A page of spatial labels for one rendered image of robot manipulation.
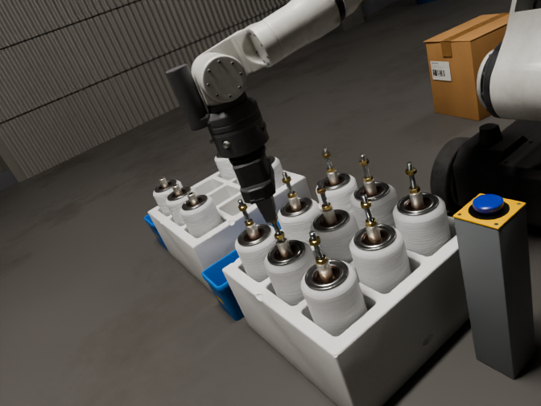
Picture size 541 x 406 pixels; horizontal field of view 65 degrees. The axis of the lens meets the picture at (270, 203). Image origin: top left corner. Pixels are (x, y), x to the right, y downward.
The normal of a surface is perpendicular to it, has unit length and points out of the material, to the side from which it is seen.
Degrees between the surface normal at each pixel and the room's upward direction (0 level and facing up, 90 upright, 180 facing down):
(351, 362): 90
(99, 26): 90
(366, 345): 90
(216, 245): 90
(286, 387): 0
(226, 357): 0
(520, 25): 60
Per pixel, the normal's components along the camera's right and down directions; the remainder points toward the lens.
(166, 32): 0.54, 0.22
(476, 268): -0.78, 0.50
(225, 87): 0.29, 0.36
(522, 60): -0.79, -0.21
